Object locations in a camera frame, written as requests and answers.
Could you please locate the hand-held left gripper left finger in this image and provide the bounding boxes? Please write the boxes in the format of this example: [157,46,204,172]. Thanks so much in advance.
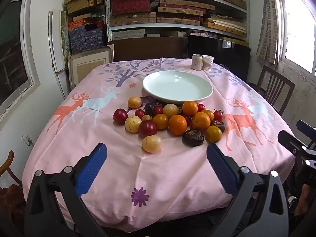
[25,143,108,237]

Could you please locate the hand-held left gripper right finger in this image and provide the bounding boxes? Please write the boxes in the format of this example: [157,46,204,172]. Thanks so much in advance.
[206,143,289,237]

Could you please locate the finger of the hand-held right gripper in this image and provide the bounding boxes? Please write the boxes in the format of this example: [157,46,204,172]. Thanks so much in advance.
[297,120,316,136]
[278,130,312,157]

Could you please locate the mandarin orange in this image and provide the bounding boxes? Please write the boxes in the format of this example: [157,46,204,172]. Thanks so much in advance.
[182,100,198,116]
[168,115,188,136]
[192,112,211,131]

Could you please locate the red plum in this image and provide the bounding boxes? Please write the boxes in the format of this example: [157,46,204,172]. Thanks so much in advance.
[138,120,158,138]
[113,109,128,124]

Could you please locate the orange-yellow round fruit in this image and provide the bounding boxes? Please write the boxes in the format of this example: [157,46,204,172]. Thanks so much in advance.
[128,96,143,109]

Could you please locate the white oval plate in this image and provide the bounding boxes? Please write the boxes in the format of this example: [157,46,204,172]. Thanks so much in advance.
[142,71,213,104]

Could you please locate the person's right forearm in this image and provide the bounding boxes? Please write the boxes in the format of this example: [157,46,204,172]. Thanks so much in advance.
[294,184,316,218]

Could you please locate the dark wooden slatted chair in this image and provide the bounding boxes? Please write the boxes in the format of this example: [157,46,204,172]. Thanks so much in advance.
[248,65,296,115]

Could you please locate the pink deer-print tablecloth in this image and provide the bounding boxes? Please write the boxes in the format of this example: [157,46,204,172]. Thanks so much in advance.
[22,57,297,232]

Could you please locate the curved wooden chair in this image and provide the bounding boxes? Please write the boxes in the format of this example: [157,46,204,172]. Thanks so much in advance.
[0,150,26,230]

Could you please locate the bright window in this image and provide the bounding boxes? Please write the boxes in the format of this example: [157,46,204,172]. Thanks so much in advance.
[276,0,316,74]

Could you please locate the beige framed panel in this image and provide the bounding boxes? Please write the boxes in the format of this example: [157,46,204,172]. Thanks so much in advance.
[68,44,115,89]

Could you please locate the white paper cup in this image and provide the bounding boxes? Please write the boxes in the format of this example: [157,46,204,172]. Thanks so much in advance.
[202,55,215,71]

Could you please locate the white drink can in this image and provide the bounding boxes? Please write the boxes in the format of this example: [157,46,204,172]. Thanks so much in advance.
[191,54,203,70]

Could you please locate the black glossy panel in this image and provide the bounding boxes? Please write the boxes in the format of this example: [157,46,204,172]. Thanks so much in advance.
[187,35,251,83]

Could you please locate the checked curtain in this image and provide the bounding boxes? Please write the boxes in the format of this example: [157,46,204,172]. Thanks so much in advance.
[256,0,280,65]

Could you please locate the white leaning board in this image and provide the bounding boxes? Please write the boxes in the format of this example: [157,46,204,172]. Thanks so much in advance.
[48,11,68,99]

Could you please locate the stack of blue patterned boxes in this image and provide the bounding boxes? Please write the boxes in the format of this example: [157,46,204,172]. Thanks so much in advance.
[68,17,107,54]

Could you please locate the brown wooden board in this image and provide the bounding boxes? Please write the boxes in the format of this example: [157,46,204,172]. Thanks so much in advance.
[108,38,188,62]

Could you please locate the grey marble slab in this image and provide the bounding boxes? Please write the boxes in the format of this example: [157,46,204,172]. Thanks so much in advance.
[60,10,72,57]

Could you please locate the white-framed dark window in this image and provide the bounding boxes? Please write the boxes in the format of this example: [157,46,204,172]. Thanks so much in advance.
[0,0,41,121]

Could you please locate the white metal shelving rack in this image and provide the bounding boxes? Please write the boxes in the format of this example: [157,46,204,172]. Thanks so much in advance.
[106,0,250,42]

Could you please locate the stack of woven brown boxes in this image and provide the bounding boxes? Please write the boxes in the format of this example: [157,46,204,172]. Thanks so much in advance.
[109,0,248,38]

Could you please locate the red patterned flat box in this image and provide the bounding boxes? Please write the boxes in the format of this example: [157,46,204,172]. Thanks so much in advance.
[111,0,155,17]

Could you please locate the wall socket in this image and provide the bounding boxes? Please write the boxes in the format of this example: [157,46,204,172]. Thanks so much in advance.
[22,134,35,147]

